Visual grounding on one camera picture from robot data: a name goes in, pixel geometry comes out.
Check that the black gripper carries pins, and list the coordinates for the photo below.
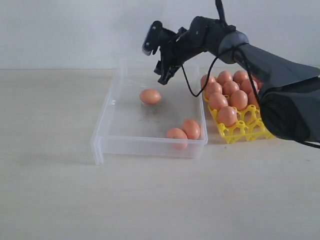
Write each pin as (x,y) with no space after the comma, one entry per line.
(174,53)

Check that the brown egg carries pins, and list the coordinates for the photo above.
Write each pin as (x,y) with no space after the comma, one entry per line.
(206,80)
(227,115)
(150,96)
(191,128)
(229,88)
(240,76)
(213,87)
(217,101)
(239,100)
(252,100)
(223,77)
(246,86)
(259,84)

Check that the clear plastic bin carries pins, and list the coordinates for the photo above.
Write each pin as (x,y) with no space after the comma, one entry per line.
(128,126)

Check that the brown egg frontmost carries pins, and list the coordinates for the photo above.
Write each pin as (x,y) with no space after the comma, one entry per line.
(177,133)

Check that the yellow plastic egg tray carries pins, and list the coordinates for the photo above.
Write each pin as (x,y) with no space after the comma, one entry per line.
(249,125)

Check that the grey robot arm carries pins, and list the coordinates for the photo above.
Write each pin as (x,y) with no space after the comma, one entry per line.
(289,98)

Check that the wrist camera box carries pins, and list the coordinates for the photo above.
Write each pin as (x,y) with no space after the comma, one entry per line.
(156,36)

